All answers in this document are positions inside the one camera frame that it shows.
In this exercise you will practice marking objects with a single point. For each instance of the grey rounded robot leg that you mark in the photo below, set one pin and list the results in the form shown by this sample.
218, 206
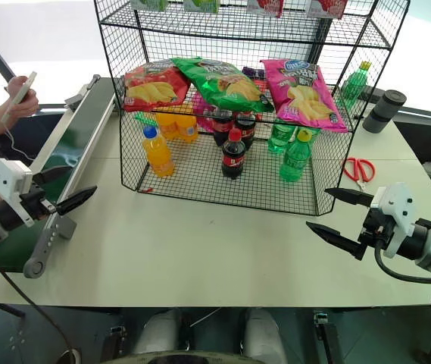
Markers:
264, 335
158, 333

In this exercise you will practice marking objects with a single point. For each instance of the red chips bag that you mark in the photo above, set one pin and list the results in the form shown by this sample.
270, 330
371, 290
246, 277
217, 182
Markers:
154, 87

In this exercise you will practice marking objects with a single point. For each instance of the red snack package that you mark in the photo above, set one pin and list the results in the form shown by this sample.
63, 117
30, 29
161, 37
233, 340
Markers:
326, 7
266, 5

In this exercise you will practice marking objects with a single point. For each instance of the pink chips bag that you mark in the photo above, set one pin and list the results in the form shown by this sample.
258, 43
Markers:
306, 98

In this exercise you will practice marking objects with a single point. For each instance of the green conveyor belt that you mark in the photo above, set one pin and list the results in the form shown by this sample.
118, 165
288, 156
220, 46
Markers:
67, 140

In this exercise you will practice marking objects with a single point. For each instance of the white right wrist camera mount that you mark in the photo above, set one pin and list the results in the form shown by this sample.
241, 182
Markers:
395, 212

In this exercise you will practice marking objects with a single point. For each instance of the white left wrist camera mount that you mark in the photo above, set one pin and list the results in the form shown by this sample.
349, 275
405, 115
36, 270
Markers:
8, 180

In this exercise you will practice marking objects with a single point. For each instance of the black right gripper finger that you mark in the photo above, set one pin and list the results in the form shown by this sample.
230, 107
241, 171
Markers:
332, 237
351, 196

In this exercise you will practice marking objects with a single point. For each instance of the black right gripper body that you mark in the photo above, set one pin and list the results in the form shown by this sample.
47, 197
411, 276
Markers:
374, 229

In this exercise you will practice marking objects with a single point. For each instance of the white smartphone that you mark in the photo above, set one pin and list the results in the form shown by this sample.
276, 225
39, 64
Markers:
20, 95

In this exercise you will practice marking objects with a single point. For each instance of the green soda bottle yellow cap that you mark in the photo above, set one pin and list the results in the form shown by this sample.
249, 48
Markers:
355, 81
294, 159

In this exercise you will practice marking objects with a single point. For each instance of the person's bare hand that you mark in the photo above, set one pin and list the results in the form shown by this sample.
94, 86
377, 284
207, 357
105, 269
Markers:
29, 104

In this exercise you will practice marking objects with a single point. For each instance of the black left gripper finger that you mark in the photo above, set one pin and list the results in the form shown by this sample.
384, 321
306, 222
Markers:
77, 199
50, 175

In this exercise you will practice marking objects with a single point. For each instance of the orange soda bottle blue cap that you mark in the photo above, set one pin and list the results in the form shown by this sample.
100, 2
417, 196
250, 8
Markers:
158, 155

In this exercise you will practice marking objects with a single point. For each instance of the magenta snack bag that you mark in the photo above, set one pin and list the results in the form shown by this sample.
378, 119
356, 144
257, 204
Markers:
202, 112

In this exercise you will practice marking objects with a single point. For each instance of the cola bottle red cap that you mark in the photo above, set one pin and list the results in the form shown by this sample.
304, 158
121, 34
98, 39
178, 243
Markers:
233, 159

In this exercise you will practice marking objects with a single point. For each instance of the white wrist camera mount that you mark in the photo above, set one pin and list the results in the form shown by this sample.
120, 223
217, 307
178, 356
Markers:
8, 180
395, 212

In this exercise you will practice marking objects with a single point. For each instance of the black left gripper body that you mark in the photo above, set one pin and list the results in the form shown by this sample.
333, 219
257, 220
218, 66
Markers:
35, 204

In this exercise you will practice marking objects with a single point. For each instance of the green chips bag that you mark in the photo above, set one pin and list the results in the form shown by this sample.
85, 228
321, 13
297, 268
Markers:
230, 87

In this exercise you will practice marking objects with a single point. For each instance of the black table leg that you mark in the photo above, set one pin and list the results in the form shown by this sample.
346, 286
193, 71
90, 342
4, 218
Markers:
325, 333
117, 339

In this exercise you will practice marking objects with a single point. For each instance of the purple snack pack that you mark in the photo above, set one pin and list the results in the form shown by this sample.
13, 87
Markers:
251, 72

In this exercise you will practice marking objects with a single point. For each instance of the grey black thermos cup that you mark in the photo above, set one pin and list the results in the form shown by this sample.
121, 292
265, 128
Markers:
383, 110

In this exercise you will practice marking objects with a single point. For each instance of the green snack package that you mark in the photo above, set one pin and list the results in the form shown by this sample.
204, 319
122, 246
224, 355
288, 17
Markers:
150, 4
202, 4

